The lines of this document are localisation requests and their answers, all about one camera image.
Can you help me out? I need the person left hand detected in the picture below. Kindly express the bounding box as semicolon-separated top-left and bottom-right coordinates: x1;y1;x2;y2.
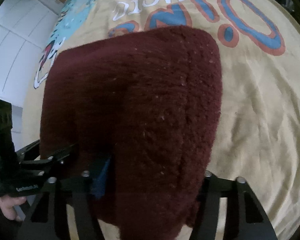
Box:
0;195;27;222

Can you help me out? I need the yellow dinosaur bed sheet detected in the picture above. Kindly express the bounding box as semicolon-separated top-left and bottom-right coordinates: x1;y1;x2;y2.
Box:
23;0;300;239

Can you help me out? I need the maroon knit sweater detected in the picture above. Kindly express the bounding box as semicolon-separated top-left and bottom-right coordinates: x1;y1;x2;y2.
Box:
40;25;223;239

